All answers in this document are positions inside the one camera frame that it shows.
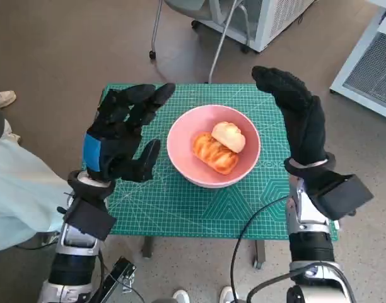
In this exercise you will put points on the pink bowl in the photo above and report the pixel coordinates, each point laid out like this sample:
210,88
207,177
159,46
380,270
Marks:
186,148

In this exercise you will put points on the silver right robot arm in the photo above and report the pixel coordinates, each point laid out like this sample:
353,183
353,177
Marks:
309,246

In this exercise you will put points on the person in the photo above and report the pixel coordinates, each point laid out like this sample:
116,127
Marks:
22,176

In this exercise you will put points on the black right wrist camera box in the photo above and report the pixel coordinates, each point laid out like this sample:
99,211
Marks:
344,195

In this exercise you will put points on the dark table leg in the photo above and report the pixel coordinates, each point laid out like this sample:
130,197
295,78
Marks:
259,252
148,247

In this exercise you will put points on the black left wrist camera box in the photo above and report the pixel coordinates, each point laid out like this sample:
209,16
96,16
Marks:
90,221

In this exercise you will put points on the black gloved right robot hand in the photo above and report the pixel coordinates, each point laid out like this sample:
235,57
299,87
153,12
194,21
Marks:
303,126

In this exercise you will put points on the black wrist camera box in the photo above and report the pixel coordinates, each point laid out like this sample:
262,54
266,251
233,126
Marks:
344,195
90,221

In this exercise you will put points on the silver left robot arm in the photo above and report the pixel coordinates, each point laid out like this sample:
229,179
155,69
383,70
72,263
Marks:
73,255

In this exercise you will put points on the round toy bread bun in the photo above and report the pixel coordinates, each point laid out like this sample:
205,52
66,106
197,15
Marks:
229,137

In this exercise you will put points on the white shoe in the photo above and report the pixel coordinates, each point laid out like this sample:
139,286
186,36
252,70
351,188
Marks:
228,295
181,297

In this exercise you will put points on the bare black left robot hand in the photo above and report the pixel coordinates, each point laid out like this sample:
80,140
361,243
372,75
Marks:
117,148

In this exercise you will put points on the grey office chair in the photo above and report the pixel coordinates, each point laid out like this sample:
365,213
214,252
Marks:
186,4

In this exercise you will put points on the white cabinet with grille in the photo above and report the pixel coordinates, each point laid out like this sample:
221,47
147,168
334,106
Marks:
369,63
275,19

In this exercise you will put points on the black flat device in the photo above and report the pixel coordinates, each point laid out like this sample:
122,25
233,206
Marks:
117,279

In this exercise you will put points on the green cutting mat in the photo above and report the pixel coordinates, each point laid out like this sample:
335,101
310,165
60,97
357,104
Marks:
196,214

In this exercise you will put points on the long twisted toy bread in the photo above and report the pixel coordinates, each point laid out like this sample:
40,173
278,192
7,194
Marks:
213,156

